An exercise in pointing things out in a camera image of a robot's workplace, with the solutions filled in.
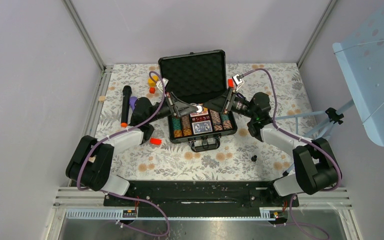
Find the poker chip with die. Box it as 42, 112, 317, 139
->
196, 104, 203, 113

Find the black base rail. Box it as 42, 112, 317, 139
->
103, 180, 300, 218

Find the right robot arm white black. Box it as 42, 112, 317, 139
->
203, 88, 342, 206

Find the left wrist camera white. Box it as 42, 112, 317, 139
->
156, 78, 169, 94

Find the purple toy microphone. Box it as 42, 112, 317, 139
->
129, 96, 138, 113

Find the small red cube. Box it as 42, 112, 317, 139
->
149, 87, 156, 94

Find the red block beside case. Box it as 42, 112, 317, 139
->
227, 78, 235, 88

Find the brown chip stack far left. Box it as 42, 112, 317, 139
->
171, 117, 183, 138

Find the blue playing card deck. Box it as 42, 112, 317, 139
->
192, 120, 213, 135

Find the floral table mat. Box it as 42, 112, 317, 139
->
94, 63, 317, 181

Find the red rectangular block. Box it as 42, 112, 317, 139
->
149, 137, 163, 145

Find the black microphone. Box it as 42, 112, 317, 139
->
120, 85, 132, 128

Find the light blue perforated panel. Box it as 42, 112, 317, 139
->
332, 4, 384, 147

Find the red playing card deck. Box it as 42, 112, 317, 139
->
190, 108, 209, 117

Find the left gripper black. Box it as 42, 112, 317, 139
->
147, 92, 199, 124

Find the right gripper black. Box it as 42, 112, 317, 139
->
202, 87, 257, 120

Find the purple chip stack far right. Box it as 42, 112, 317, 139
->
220, 113, 233, 130

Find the black poker chip case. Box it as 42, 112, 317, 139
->
158, 49, 238, 153

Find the yellow cylinder block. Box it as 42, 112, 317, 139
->
147, 75, 159, 88

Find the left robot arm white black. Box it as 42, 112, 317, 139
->
65, 93, 199, 206

